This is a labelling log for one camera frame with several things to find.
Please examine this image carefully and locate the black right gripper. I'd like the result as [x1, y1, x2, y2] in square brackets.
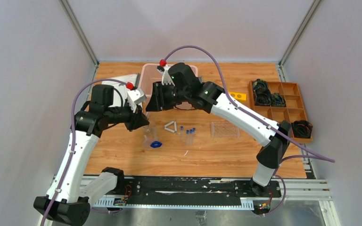
[146, 81, 190, 112]

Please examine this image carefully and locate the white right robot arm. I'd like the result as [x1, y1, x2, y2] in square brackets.
[146, 63, 292, 197]

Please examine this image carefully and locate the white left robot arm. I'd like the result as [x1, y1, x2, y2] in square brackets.
[33, 83, 149, 226]

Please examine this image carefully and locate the small clear glass beaker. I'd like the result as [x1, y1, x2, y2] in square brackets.
[142, 126, 152, 137]

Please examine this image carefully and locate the white clay pipe triangle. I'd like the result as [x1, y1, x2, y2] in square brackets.
[164, 121, 178, 133]

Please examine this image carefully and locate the pink plastic bin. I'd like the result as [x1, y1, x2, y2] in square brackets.
[139, 63, 199, 110]

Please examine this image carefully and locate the yellow test tube rack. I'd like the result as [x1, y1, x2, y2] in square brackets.
[229, 92, 247, 102]

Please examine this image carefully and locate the blue floral rolled tie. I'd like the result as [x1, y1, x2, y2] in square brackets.
[252, 79, 268, 92]

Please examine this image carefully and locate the dark rolled tie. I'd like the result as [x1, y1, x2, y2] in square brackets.
[254, 88, 272, 106]

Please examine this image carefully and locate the green floral rolled tie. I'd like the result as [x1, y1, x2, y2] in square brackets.
[271, 93, 286, 107]

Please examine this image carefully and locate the wooden compartment organizer tray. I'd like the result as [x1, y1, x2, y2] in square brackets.
[248, 81, 314, 144]

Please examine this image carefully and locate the black rolled belt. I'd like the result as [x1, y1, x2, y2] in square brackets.
[291, 120, 313, 138]

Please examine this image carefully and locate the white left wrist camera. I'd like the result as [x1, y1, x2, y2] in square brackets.
[126, 82, 147, 113]

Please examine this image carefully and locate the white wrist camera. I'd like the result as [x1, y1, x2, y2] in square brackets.
[156, 59, 174, 85]
[126, 82, 147, 113]

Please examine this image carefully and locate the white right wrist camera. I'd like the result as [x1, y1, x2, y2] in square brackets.
[156, 59, 174, 85]

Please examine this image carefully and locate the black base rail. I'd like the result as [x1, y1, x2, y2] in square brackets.
[94, 176, 282, 211]

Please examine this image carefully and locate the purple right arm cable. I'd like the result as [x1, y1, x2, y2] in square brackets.
[159, 45, 336, 217]

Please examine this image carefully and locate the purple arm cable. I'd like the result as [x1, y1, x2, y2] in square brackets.
[40, 78, 135, 226]
[159, 45, 336, 217]

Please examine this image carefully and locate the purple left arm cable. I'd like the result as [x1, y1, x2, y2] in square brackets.
[40, 78, 135, 226]

